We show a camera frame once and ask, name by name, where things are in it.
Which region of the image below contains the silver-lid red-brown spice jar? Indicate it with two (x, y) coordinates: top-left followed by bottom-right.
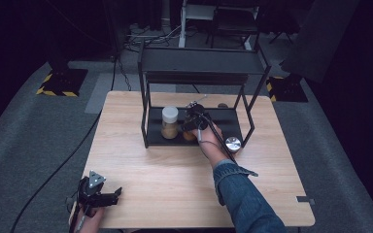
(223, 136), (243, 154)

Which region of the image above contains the person's left hand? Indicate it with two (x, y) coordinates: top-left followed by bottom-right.
(73, 207), (106, 233)

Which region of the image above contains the person's right hand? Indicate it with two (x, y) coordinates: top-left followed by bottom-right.
(192, 123), (228, 154)

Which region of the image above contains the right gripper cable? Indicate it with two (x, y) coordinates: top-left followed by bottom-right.
(195, 113), (239, 165)

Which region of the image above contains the thick black floor cable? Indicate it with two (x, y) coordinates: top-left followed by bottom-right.
(9, 54), (119, 233)

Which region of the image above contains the black two-tier metal shelf rack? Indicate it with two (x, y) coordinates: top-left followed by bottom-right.
(137, 40), (272, 150)

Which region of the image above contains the bundle of floor cables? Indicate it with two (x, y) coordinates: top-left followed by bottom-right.
(124, 23), (183, 50)

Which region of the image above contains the black metal chair frame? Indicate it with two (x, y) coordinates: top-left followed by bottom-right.
(206, 5), (262, 50)

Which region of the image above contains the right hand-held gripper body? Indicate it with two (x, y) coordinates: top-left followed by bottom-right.
(183, 94), (214, 132)

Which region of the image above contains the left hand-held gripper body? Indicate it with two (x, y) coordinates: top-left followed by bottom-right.
(77, 170), (107, 216)

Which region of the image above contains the white-lid spice jar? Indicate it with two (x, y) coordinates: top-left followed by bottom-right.
(160, 105), (180, 141)

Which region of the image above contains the black stand base striped tape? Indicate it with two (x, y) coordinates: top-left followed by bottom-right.
(265, 74), (309, 104)
(35, 57), (89, 98)

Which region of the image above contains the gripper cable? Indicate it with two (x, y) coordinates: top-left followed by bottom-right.
(195, 113), (239, 165)
(68, 199), (90, 233)

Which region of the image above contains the silver-lid orange spice jar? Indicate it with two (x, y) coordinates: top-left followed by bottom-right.
(182, 129), (198, 142)

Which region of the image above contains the white metal stand frame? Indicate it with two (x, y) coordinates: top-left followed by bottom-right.
(178, 0), (260, 50)

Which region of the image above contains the thin black floor cable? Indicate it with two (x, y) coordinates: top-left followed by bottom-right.
(118, 57), (133, 92)

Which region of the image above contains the dark grey panel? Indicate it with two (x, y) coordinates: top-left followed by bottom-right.
(280, 0), (360, 83)

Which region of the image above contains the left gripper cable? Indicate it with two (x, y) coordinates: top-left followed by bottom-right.
(68, 199), (90, 233)

